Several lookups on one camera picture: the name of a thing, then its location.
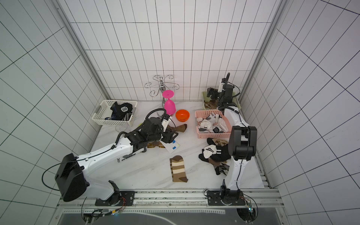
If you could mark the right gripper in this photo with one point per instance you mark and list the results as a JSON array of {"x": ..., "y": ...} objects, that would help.
[{"x": 213, "y": 93}]

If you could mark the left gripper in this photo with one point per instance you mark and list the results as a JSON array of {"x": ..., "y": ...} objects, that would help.
[{"x": 168, "y": 136}]

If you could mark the beige green argyle sock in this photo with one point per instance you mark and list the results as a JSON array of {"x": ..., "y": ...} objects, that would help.
[{"x": 211, "y": 104}]

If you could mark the white sock grey pattern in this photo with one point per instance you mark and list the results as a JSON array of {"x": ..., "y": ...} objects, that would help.
[{"x": 214, "y": 123}]

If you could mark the black sock white logo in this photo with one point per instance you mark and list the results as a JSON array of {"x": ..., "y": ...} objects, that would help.
[{"x": 121, "y": 112}]

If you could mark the brown tan striped sock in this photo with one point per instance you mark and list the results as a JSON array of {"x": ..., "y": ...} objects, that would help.
[{"x": 177, "y": 167}]

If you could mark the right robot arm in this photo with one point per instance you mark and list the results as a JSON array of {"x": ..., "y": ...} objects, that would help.
[{"x": 242, "y": 144}]

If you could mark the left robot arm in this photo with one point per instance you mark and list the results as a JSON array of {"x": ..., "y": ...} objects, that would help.
[{"x": 88, "y": 175}]

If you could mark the green plastic basket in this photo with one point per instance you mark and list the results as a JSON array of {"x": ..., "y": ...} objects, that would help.
[{"x": 205, "y": 98}]

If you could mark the pink plastic basket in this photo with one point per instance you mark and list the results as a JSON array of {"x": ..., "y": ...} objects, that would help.
[{"x": 206, "y": 113}]

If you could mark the white plastic basket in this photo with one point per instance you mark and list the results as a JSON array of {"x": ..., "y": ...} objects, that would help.
[{"x": 103, "y": 114}]

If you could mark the yellow brown plaid sock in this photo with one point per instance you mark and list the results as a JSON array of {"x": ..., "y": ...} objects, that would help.
[{"x": 155, "y": 144}]

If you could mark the white sock yellow blue patches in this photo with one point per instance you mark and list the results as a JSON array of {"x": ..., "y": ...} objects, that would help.
[{"x": 171, "y": 147}]

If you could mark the pink plastic goblet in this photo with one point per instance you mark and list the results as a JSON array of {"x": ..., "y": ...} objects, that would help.
[{"x": 169, "y": 105}]

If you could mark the brown long sock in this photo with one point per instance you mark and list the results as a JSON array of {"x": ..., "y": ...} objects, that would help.
[{"x": 182, "y": 128}]

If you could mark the orange plastic bowl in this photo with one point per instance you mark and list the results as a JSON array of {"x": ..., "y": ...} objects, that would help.
[{"x": 182, "y": 115}]

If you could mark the clear drinking glass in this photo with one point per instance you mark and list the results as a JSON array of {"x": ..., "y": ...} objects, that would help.
[{"x": 121, "y": 127}]

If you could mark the chrome cup holder stand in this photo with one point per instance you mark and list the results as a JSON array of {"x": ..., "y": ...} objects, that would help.
[{"x": 162, "y": 83}]

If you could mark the black white sock pile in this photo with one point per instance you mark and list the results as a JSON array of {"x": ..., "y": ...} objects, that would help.
[{"x": 215, "y": 151}]

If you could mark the black grey argyle sock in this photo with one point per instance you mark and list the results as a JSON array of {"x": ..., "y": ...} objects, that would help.
[{"x": 222, "y": 169}]

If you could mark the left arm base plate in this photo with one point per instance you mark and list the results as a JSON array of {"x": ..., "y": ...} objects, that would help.
[{"x": 123, "y": 198}]

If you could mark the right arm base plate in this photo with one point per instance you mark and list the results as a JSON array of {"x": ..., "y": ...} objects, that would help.
[{"x": 228, "y": 198}]

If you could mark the aluminium rail frame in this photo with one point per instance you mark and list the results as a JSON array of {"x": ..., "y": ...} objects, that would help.
[{"x": 152, "y": 201}]

